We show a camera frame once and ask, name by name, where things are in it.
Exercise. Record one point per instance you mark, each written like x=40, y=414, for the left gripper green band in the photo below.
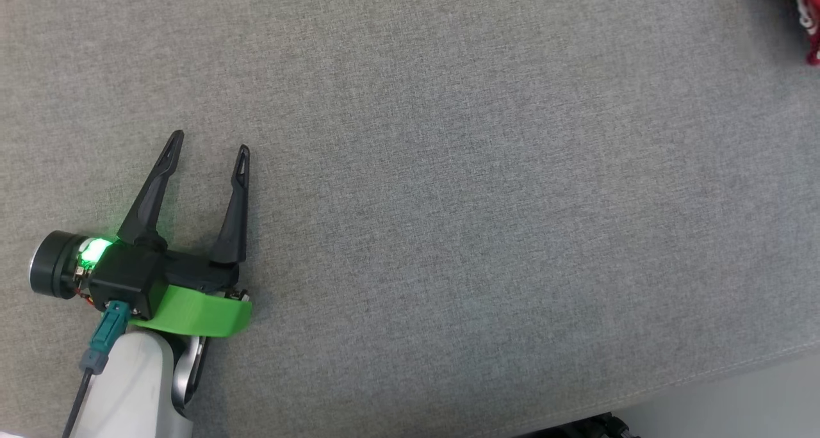
x=205, y=310

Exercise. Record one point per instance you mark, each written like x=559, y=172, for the red white basketball jersey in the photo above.
x=808, y=2

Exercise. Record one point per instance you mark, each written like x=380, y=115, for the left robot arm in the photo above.
x=134, y=387

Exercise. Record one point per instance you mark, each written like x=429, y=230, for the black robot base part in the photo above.
x=596, y=428

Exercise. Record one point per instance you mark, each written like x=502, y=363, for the grey fabric sofa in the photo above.
x=448, y=169

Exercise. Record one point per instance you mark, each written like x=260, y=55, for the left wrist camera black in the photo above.
x=128, y=278

